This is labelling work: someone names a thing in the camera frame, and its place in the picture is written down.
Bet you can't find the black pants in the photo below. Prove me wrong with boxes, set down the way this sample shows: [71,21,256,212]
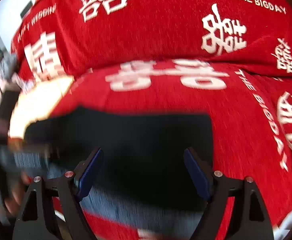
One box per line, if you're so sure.
[23,106,214,205]

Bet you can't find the red printed pillow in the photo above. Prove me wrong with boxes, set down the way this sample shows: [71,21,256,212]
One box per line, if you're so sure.
[10,0,292,81]

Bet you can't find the blue white leaf-patterned cloth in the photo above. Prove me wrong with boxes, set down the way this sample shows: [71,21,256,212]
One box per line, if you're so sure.
[43,162,209,233]

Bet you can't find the red printed blanket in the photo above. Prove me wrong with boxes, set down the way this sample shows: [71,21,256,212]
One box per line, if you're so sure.
[0,59,292,240]

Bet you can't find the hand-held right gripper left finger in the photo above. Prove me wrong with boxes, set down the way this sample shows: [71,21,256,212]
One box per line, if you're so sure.
[12,147,104,240]

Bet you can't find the person's left hand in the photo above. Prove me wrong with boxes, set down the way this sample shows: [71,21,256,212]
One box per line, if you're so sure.
[1,172,33,217]

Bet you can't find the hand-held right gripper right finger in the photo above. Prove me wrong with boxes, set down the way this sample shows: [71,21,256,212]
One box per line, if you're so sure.
[183,147,275,240]

